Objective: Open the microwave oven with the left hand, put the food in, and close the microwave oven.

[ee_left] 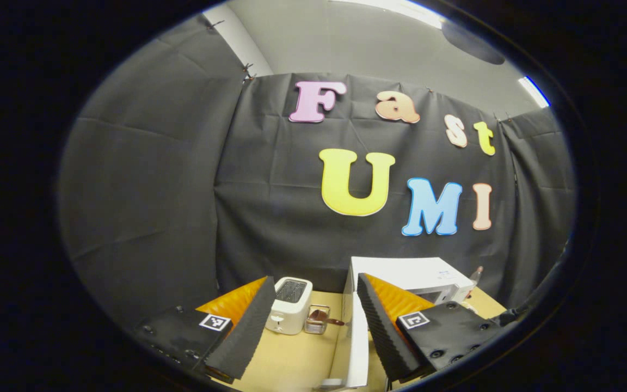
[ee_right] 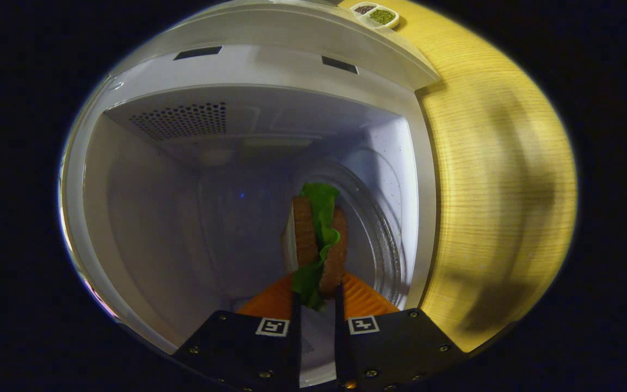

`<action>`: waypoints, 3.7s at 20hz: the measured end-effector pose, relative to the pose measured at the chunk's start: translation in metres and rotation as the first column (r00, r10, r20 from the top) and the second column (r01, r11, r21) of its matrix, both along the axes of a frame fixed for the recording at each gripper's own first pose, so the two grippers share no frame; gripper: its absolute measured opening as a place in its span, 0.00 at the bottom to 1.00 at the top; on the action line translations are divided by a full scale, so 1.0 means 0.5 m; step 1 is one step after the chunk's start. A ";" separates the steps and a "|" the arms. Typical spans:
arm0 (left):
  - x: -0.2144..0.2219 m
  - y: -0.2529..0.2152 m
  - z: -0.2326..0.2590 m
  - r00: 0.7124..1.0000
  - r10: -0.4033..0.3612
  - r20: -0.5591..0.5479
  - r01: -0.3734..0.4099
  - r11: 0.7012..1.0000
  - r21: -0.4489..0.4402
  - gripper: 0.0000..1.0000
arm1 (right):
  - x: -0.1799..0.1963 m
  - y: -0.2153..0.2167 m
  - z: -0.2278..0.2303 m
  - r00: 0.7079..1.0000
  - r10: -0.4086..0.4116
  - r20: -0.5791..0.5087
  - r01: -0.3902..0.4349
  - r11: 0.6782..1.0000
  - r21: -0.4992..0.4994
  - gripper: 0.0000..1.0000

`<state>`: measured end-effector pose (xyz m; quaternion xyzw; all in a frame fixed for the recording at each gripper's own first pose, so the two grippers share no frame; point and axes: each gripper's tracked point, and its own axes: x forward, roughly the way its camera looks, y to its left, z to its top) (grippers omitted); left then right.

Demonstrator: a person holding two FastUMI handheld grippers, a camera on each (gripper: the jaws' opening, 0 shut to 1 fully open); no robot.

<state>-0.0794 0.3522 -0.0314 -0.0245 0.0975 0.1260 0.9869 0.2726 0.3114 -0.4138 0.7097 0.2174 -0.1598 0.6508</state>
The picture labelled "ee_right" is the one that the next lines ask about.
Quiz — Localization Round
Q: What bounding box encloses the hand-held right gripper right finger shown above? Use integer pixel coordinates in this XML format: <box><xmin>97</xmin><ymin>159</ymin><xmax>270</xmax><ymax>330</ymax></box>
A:
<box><xmin>334</xmin><ymin>271</ymin><xmax>470</xmax><ymax>391</ymax></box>

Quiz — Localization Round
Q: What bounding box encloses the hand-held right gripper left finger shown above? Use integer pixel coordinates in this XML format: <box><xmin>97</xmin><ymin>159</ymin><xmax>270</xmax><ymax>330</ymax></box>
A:
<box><xmin>171</xmin><ymin>274</ymin><xmax>303</xmax><ymax>391</ymax></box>

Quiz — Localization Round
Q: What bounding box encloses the lettuce sandwich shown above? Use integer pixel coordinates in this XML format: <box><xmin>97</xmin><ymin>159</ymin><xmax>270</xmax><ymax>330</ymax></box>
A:
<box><xmin>281</xmin><ymin>182</ymin><xmax>350</xmax><ymax>313</ymax></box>

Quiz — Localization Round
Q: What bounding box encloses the white microwave oven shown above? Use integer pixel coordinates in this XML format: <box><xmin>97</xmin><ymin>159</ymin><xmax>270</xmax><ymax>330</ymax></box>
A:
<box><xmin>59</xmin><ymin>0</ymin><xmax>442</xmax><ymax>388</ymax></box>

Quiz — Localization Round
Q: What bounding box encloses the glass microwave turntable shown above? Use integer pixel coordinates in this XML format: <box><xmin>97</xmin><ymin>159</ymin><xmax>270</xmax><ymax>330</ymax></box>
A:
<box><xmin>292</xmin><ymin>160</ymin><xmax>404</xmax><ymax>307</ymax></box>

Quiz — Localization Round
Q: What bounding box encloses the white divided dish of beans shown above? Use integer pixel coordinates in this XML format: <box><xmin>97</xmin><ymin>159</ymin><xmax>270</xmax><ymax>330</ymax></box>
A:
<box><xmin>350</xmin><ymin>2</ymin><xmax>401</xmax><ymax>30</ymax></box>

